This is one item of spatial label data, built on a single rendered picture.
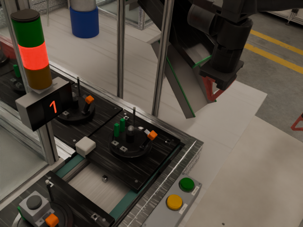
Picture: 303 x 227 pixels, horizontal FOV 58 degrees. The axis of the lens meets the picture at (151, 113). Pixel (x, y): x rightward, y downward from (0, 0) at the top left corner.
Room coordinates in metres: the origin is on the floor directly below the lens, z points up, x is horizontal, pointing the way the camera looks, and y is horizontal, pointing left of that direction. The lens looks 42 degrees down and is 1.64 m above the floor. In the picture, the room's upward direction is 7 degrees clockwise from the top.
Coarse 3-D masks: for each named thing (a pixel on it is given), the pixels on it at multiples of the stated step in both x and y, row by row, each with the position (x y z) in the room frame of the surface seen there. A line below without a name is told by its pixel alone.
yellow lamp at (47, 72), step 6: (48, 66) 0.48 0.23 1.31; (30, 72) 0.45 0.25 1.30; (36, 72) 0.45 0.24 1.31; (42, 72) 0.46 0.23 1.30; (48, 72) 0.47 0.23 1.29; (30, 78) 0.45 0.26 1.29; (36, 78) 0.45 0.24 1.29; (42, 78) 0.46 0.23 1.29; (48, 78) 0.47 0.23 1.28; (30, 84) 0.45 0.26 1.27; (36, 84) 0.45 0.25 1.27; (42, 84) 0.45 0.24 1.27; (48, 84) 0.46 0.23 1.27
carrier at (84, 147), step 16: (128, 112) 0.73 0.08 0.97; (112, 128) 0.64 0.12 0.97; (128, 128) 0.58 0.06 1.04; (144, 128) 0.64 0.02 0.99; (80, 144) 0.54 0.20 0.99; (96, 144) 0.56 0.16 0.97; (112, 144) 0.54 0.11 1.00; (128, 144) 0.56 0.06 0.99; (160, 144) 0.59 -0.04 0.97; (176, 144) 0.60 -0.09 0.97; (96, 160) 0.50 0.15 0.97; (112, 160) 0.51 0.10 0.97; (128, 160) 0.51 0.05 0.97; (144, 160) 0.52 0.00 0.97; (160, 160) 0.53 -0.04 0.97; (112, 176) 0.46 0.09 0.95; (128, 176) 0.46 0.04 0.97; (144, 176) 0.47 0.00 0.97
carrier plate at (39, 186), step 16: (48, 176) 0.43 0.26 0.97; (32, 192) 0.37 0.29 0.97; (48, 192) 0.38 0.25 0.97; (64, 192) 0.39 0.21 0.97; (16, 208) 0.33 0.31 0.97; (80, 208) 0.35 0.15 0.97; (96, 208) 0.35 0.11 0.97; (0, 224) 0.28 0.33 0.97; (80, 224) 0.30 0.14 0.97; (96, 224) 0.31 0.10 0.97; (112, 224) 0.32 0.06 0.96
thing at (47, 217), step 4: (44, 216) 0.27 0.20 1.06; (48, 216) 0.27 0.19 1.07; (52, 216) 0.27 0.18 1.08; (44, 220) 0.26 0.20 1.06; (48, 220) 0.26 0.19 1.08; (52, 220) 0.26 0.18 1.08; (56, 220) 0.26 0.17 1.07; (48, 224) 0.25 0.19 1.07; (52, 224) 0.25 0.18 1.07; (56, 224) 0.26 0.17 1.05
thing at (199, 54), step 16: (144, 0) 0.86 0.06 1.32; (160, 0) 0.82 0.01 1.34; (176, 0) 0.94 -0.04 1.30; (160, 16) 0.82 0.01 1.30; (176, 16) 0.90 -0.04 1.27; (176, 32) 0.83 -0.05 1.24; (192, 32) 0.87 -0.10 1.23; (176, 48) 0.77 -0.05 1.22; (192, 48) 0.80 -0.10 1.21; (208, 48) 0.83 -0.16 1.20; (192, 64) 0.72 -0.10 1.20
